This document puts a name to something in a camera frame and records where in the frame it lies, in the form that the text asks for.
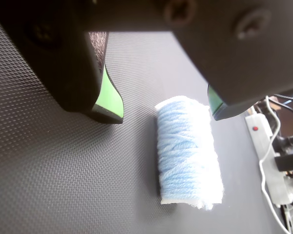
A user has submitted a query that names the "black cable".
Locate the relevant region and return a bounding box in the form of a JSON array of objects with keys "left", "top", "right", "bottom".
[{"left": 268, "top": 94, "right": 293, "bottom": 147}]

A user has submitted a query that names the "light blue yarn-wrapped block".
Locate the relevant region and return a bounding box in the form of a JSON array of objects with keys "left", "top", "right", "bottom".
[{"left": 154, "top": 95, "right": 224, "bottom": 212}]

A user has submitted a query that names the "black power plug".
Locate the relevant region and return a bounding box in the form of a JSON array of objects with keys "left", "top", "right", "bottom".
[{"left": 274, "top": 153, "right": 293, "bottom": 172}]

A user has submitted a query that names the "white power strip red switch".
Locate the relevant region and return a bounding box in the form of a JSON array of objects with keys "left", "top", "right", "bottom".
[{"left": 245, "top": 114, "right": 293, "bottom": 206}]

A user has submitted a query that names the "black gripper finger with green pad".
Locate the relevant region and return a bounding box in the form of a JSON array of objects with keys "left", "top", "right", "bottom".
[
  {"left": 161, "top": 0, "right": 293, "bottom": 122},
  {"left": 0, "top": 0, "right": 125, "bottom": 125}
]

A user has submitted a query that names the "white cable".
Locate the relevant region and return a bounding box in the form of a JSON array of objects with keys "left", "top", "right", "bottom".
[{"left": 258, "top": 95, "right": 293, "bottom": 234}]

